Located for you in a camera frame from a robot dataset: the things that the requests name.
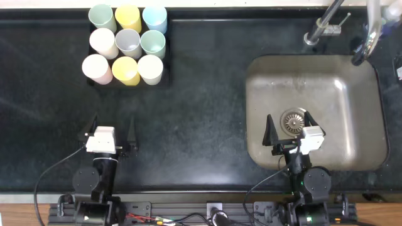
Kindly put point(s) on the black tray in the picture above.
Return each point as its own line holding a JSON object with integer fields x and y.
{"x": 168, "y": 72}

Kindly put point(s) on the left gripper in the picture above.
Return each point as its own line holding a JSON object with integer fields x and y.
{"x": 128, "y": 150}

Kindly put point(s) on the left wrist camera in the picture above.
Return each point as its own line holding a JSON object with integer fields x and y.
{"x": 101, "y": 141}

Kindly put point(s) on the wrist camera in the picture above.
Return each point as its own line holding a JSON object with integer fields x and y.
{"x": 311, "y": 139}
{"x": 101, "y": 141}

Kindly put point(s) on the white cup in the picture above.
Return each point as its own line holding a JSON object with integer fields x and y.
{"x": 150, "y": 69}
{"x": 103, "y": 42}

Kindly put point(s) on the pink cup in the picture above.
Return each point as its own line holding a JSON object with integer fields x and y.
{"x": 96, "y": 69}

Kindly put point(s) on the steel tap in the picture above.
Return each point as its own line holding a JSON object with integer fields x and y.
{"x": 314, "y": 34}

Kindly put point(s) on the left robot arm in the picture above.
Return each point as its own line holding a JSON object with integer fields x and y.
{"x": 105, "y": 175}

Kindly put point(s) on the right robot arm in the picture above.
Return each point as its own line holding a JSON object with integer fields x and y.
{"x": 317, "y": 182}

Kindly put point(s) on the steel sink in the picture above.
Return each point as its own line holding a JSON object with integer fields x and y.
{"x": 345, "y": 110}

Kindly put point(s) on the grey cup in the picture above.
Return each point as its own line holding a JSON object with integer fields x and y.
{"x": 128, "y": 42}

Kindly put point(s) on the yellow cup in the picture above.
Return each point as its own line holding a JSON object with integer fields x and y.
{"x": 125, "y": 70}
{"x": 128, "y": 17}

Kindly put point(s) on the blue cup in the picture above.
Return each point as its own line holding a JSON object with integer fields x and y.
{"x": 154, "y": 19}

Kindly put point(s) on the green cup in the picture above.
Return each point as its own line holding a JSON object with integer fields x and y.
{"x": 153, "y": 44}
{"x": 102, "y": 17}

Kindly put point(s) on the mounting rail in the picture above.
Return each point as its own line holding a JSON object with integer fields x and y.
{"x": 188, "y": 210}

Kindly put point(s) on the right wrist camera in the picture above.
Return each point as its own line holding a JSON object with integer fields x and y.
{"x": 311, "y": 139}

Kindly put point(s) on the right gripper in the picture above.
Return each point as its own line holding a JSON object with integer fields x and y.
{"x": 284, "y": 147}

